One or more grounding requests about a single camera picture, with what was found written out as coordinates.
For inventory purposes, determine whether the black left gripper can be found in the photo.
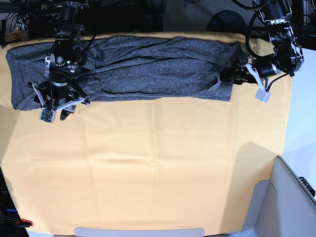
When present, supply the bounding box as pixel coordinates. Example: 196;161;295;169
220;59;280;85

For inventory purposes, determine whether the grey tray edge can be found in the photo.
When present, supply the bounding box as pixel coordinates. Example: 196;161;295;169
74;227;204;237

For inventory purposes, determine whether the red black clamp left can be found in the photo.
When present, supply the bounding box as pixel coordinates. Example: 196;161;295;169
14;219;33;228

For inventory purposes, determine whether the white plastic bin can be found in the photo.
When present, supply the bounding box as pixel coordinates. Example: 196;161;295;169
239;157;316;237

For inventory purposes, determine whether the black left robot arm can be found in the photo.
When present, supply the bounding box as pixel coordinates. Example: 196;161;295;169
213;0;304;91

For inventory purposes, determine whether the grey long-sleeve shirt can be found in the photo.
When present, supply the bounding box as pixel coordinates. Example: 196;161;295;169
6;36;245;111

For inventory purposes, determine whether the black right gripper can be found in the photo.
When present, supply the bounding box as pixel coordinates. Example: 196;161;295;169
37;74;85;121

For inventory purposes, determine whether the yellow table cloth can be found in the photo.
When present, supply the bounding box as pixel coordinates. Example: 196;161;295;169
0;43;292;236

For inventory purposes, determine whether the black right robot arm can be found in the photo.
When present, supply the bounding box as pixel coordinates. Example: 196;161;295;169
28;0;89;123

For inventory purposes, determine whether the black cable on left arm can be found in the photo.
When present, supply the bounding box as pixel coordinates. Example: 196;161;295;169
244;9;266;60

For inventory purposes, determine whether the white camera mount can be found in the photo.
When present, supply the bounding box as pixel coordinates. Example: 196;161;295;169
27;81;90;123
244;57;271;103

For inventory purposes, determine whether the black round chair base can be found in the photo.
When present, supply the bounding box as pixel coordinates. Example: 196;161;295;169
207;10;247;35

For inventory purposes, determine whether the black remote control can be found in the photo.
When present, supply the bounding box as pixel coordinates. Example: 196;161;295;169
299;177;316;197

